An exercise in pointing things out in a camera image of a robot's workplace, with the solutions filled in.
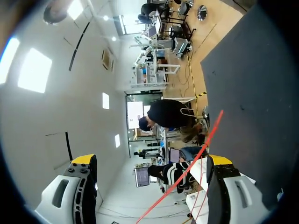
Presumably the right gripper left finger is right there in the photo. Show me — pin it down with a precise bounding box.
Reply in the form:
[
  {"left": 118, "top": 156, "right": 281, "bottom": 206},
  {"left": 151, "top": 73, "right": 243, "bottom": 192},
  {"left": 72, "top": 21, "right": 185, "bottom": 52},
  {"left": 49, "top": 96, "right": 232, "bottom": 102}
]
[{"left": 35, "top": 153, "right": 98, "bottom": 224}]

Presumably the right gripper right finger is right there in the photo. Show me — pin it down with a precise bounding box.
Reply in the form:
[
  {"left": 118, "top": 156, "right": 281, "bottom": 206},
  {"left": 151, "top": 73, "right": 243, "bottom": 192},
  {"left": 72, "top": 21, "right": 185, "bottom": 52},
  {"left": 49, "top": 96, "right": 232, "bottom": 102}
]
[{"left": 206, "top": 154, "right": 272, "bottom": 224}]

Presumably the long red tape strip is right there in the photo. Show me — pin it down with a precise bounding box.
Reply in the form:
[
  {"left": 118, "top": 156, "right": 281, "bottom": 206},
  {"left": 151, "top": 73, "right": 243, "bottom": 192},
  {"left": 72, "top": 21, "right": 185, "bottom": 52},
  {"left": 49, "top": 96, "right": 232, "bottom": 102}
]
[{"left": 135, "top": 110, "right": 224, "bottom": 224}]

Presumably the person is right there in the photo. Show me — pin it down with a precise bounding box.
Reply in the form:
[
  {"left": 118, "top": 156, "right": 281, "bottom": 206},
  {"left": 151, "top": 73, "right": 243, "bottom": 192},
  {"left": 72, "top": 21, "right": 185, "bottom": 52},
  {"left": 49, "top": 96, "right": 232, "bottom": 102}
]
[
  {"left": 147, "top": 146, "right": 209, "bottom": 194},
  {"left": 138, "top": 99, "right": 206, "bottom": 143}
]

